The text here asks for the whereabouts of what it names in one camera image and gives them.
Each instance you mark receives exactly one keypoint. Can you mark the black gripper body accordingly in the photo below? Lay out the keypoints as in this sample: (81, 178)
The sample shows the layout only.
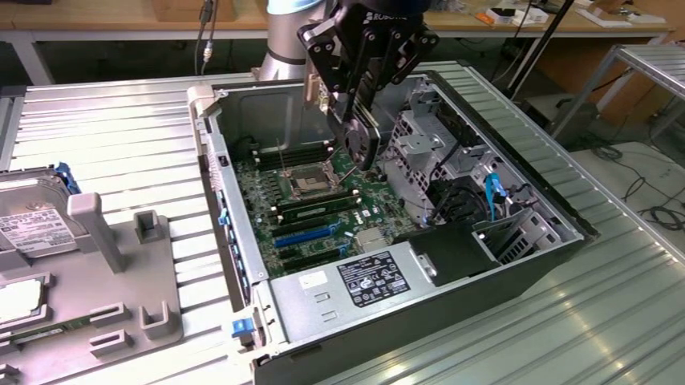
(385, 14)

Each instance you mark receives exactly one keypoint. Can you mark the green graphics card black fan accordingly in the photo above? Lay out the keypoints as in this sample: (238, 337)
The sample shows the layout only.
(363, 144)

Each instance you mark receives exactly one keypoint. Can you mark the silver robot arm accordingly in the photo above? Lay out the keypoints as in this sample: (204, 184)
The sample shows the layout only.
(283, 48)

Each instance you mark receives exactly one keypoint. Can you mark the wooden workbench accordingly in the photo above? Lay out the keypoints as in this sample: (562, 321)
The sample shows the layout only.
(454, 36)

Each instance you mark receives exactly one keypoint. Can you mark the orange white small box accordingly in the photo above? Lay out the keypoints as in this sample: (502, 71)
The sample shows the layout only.
(486, 18)

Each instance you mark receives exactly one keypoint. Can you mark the black white box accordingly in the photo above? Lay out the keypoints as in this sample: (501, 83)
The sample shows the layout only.
(515, 15)

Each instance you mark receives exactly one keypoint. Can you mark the black RAM slot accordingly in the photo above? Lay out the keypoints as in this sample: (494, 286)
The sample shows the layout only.
(304, 152)
(304, 148)
(304, 157)
(320, 199)
(304, 144)

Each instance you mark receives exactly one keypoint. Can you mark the black pole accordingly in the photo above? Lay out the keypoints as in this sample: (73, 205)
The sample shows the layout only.
(542, 44)

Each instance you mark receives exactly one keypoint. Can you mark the thin metal locking lever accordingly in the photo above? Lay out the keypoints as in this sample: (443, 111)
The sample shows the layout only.
(280, 156)

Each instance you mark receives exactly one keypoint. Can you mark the silver metal disk bay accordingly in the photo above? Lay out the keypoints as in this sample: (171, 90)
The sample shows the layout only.
(411, 160)

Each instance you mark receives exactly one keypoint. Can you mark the metal socket cover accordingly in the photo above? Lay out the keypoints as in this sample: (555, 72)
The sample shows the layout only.
(344, 176)

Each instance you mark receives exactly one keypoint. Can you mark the CPU socket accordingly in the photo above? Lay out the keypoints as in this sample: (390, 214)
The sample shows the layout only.
(307, 182)

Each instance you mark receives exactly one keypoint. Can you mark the black box on floor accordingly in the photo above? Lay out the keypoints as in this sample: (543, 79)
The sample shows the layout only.
(567, 120)

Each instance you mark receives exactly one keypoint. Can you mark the green RAM stick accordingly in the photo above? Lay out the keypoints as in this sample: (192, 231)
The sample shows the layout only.
(315, 209)
(53, 327)

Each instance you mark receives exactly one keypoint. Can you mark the green motherboard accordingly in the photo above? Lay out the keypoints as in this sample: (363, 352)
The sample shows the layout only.
(369, 208)

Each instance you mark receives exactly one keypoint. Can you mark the long black expansion slot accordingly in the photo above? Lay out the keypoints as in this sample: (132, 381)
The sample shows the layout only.
(303, 228)
(312, 264)

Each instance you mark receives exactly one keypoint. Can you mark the silver chipset heat sink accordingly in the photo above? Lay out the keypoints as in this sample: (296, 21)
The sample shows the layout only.
(371, 240)

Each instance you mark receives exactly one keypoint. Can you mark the black plastic air shroud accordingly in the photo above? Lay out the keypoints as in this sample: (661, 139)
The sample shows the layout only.
(454, 252)

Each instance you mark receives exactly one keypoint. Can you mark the blue plastic disk carrier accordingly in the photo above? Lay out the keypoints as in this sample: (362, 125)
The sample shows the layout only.
(67, 178)

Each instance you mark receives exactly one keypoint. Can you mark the silver power supply unit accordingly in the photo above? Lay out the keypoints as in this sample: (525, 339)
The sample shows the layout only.
(320, 305)

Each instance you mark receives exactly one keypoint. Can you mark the black open PC case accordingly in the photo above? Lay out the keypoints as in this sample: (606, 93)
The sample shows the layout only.
(481, 305)

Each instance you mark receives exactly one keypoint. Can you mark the blue case latch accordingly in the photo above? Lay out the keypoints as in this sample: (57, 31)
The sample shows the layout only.
(240, 327)

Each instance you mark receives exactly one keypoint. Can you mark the silver hard disk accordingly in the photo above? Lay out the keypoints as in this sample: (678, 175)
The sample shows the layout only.
(32, 224)

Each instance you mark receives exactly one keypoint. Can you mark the grey parts rack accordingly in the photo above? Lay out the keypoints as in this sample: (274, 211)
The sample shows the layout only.
(107, 288)

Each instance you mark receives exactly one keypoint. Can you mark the silver CPU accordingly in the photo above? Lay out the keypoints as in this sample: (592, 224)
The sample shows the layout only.
(19, 301)

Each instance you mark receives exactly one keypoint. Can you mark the metal slat table frame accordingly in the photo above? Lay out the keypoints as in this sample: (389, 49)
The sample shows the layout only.
(658, 60)

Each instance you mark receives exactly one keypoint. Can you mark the grey vented metal bracket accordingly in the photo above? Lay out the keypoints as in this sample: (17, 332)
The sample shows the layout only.
(525, 240)

